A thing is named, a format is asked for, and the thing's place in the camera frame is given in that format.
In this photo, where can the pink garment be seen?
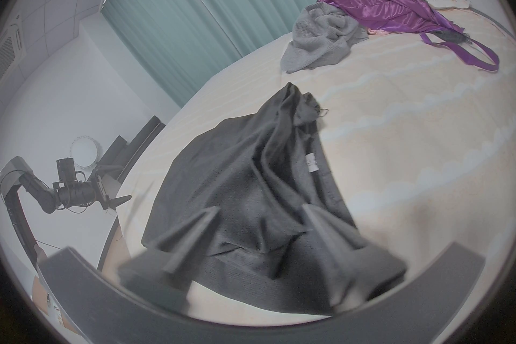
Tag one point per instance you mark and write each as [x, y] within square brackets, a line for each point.
[378, 31]

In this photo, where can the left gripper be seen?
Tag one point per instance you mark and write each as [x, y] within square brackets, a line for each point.
[88, 193]

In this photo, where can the black lace garment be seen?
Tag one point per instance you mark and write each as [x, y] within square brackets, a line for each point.
[453, 37]

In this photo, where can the black T-shirt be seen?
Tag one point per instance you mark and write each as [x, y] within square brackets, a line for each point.
[250, 181]

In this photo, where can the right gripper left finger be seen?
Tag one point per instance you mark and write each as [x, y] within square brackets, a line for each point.
[177, 249]

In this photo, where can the round white lamp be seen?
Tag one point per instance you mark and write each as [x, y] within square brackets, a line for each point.
[84, 151]

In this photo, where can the bed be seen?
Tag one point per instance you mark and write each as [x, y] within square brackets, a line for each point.
[423, 132]

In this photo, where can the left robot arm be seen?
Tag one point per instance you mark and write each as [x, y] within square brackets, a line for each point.
[36, 185]

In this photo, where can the purple satin garment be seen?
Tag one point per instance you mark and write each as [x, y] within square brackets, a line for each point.
[383, 7]

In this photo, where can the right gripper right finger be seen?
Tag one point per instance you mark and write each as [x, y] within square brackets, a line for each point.
[346, 253]

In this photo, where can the grey garment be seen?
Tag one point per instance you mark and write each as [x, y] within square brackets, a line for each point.
[318, 36]

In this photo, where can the white ceiling air vent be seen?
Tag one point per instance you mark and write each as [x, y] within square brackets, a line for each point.
[10, 48]

